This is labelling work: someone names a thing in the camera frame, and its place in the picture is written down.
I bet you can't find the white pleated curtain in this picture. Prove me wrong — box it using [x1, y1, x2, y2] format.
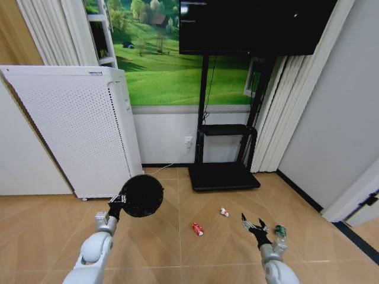
[16, 0, 99, 67]
[250, 54, 318, 173]

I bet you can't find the white shelf frame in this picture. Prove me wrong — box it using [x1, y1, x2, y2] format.
[86, 0, 118, 68]

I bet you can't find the white perforated air purifier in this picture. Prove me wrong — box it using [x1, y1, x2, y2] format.
[0, 64, 145, 200]

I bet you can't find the white power cable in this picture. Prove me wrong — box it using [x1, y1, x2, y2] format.
[142, 144, 193, 176]

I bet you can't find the thin black television cable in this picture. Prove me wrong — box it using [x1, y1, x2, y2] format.
[202, 55, 219, 125]

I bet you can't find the white door with black hinge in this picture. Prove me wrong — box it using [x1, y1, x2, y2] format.
[322, 158, 379, 223]

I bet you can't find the black television screen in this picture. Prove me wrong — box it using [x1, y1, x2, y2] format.
[178, 0, 339, 56]

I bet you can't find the black television floor stand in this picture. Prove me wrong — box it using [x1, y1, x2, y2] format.
[188, 54, 278, 192]

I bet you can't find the green landscape wall mural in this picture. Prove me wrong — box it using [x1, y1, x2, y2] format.
[83, 0, 262, 107]

